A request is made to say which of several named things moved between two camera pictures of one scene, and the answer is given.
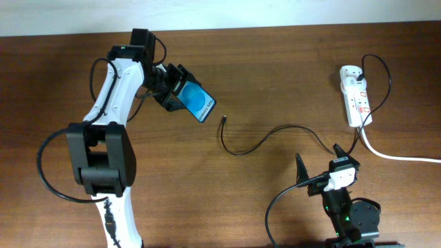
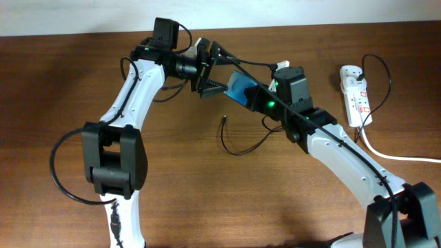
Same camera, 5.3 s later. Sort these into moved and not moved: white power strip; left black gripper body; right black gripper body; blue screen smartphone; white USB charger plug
Moved: blue screen smartphone; left black gripper body; right black gripper body
Not moved: white power strip; white USB charger plug
